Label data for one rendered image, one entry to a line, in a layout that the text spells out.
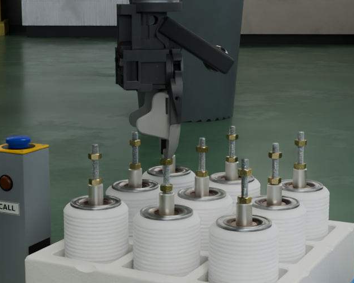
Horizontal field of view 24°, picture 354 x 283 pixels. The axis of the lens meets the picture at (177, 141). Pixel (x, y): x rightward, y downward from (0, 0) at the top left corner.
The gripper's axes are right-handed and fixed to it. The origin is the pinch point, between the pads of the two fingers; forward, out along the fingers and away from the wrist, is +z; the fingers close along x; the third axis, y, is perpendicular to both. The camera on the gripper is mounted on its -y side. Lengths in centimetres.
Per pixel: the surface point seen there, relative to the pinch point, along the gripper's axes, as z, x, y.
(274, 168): 4.1, -1.2, -15.8
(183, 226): 10.3, 4.4, -0.8
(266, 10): 0, -686, -255
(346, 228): 16.6, -9.0, -31.3
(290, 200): 9.2, -1.5, -18.5
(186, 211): 9.3, 0.7, -2.1
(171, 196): 6.9, 0.9, 0.1
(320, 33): 23, -671, -307
